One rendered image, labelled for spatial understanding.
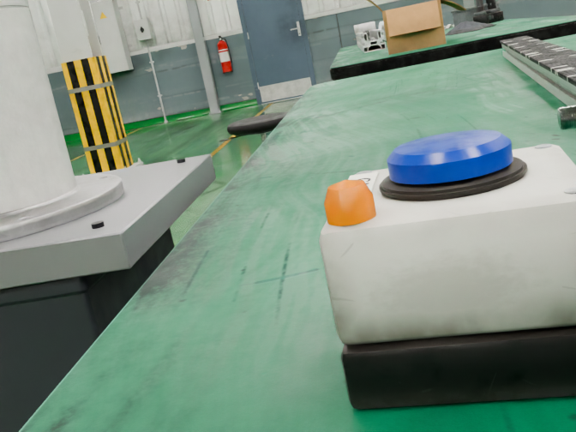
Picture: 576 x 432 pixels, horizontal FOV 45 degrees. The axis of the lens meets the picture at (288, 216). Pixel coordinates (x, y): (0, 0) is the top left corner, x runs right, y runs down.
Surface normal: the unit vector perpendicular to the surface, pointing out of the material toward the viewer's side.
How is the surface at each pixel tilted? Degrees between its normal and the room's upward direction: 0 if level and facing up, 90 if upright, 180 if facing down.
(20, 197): 91
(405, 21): 68
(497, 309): 90
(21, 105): 91
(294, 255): 0
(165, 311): 0
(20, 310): 90
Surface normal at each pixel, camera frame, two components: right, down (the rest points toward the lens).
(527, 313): -0.21, 0.28
